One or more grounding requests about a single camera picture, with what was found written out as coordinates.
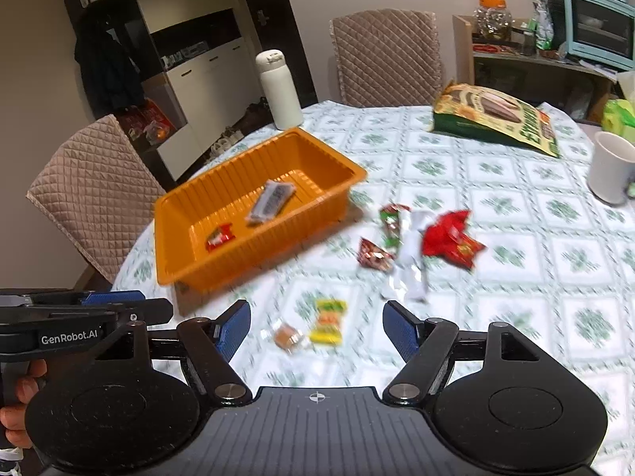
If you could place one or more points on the white cabinet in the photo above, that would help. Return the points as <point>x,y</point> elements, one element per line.
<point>198,84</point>

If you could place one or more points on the dark door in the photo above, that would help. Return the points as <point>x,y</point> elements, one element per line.
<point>287,10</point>

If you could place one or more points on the clear candy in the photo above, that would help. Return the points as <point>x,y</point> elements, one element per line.
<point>286,337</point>

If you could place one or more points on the dark jacket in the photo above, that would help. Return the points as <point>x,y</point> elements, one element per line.
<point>106,64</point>

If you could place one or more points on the orange plastic tray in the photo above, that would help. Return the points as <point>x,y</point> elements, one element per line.
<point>208,193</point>

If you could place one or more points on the clear jar with orange lid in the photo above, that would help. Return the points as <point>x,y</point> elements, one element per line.
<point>491,22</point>

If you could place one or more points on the white thermos bottle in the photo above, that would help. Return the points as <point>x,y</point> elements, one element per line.
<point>280,94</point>

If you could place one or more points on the green yellow seed bag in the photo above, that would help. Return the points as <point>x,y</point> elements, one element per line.
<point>496,119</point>

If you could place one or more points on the white mug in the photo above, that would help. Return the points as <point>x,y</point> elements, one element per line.
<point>610,168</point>

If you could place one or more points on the quilted beige chair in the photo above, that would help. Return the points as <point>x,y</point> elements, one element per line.
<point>94,183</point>
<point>387,59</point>

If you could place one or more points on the person's left hand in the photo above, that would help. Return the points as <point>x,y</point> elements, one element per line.
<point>22,396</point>

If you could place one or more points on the shiny red patterned snack packet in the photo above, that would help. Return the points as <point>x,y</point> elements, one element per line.
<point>374,255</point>

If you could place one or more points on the yellow green candy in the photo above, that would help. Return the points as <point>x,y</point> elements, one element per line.
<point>327,325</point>

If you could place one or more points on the red bag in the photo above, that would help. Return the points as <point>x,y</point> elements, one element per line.
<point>149,121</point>

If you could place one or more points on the green snack bag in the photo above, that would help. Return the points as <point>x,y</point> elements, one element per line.
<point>542,22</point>

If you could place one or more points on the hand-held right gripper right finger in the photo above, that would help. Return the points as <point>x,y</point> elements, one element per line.
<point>401,331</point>

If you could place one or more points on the green tissue pack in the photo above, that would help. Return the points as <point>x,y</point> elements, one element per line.
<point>619,119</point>

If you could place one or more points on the green candy packet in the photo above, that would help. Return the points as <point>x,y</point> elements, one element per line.
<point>392,225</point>

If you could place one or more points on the small red white candy packet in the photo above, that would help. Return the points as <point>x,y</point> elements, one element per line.
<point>220,239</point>

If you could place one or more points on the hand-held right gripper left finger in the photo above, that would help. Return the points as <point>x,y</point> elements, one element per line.
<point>233,333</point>

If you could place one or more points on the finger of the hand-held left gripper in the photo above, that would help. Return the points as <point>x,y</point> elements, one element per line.
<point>111,299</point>
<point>149,311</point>

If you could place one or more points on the red yellow candy packet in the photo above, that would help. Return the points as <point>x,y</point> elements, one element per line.
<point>467,251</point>

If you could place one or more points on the white paper tissue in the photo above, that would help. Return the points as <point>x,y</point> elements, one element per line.
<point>626,87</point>

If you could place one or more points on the white sandal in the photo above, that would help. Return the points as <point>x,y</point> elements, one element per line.
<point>225,140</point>

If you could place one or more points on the wooden shelf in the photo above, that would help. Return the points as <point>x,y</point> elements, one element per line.
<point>464,59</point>

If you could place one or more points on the dark shoe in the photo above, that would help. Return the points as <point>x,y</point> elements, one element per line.
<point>255,111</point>

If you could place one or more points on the grey snack packet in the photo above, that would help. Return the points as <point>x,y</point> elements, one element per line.
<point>270,202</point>

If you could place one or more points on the silver white snack packet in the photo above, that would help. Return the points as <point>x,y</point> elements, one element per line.
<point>409,265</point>

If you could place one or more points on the light blue toaster oven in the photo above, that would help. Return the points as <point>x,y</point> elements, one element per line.
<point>595,29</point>

